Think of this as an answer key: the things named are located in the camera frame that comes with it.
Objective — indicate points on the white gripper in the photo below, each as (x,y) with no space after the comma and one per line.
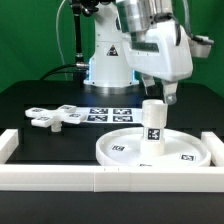
(158,55)

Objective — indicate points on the white round table top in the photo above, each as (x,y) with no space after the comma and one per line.
(126,147)

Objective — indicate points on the white marker sheet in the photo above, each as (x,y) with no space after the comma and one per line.
(104,115)

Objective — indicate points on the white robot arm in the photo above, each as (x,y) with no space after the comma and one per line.
(109,71)

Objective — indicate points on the white left fence bar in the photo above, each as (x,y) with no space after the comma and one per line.
(9,141)

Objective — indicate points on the white front fence bar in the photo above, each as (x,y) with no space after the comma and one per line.
(110,179)

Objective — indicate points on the white fence bar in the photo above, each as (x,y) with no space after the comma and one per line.
(9,141)
(215,146)
(110,179)

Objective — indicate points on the white right fence bar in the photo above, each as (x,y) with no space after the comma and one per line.
(215,146)

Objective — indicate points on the white cross-shaped table base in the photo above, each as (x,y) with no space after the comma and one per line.
(45,118)

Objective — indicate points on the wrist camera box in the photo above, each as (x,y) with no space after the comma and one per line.
(200,46)

